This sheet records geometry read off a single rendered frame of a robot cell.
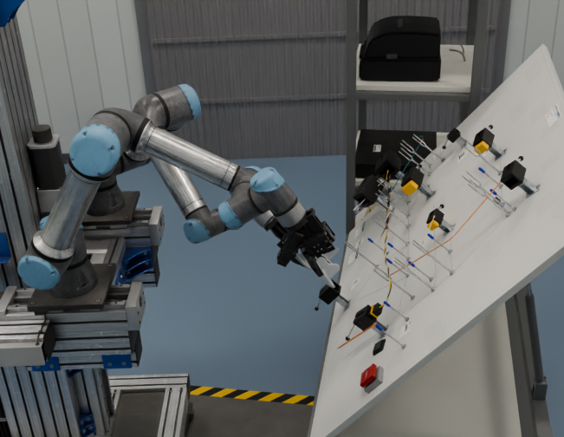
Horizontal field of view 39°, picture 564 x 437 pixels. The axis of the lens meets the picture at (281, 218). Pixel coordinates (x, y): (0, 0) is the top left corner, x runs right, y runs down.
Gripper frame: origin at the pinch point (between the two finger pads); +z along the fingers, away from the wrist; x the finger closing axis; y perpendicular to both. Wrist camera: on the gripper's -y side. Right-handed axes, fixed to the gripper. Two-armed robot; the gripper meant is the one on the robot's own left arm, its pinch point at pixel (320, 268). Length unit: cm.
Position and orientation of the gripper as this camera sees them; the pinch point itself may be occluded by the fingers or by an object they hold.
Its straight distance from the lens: 233.6
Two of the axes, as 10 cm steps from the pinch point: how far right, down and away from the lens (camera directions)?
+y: -1.2, 0.2, -9.9
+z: 6.9, 7.2, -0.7
